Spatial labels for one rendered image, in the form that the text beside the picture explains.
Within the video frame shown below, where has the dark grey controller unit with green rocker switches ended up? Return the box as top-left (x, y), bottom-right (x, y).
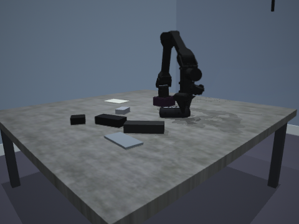
top-left (159, 106), bottom-right (191, 118)

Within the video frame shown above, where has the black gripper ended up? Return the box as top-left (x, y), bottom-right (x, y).
top-left (173, 80), bottom-right (197, 114)

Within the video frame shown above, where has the white flat panel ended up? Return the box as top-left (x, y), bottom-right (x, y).
top-left (103, 99), bottom-right (129, 104)

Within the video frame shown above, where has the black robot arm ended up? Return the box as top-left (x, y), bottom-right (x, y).
top-left (156, 30), bottom-right (204, 98)

